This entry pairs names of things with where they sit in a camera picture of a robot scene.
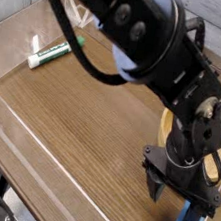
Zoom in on green and white marker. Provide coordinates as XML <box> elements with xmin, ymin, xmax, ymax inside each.
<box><xmin>25</xmin><ymin>28</ymin><xmax>87</xmax><ymax>77</ymax></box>

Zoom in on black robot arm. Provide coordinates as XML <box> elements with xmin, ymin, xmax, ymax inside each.
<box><xmin>79</xmin><ymin>0</ymin><xmax>221</xmax><ymax>221</ymax></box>

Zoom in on brown wooden bowl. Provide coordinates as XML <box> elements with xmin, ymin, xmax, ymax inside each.
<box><xmin>157</xmin><ymin>108</ymin><xmax>221</xmax><ymax>182</ymax></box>

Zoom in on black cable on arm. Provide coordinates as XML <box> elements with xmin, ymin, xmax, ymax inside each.
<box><xmin>14</xmin><ymin>0</ymin><xmax>141</xmax><ymax>89</ymax></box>

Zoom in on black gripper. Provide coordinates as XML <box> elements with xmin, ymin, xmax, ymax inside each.
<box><xmin>142</xmin><ymin>145</ymin><xmax>221</xmax><ymax>221</ymax></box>

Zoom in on clear acrylic tray walls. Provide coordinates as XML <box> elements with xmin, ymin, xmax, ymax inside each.
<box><xmin>0</xmin><ymin>0</ymin><xmax>221</xmax><ymax>221</ymax></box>

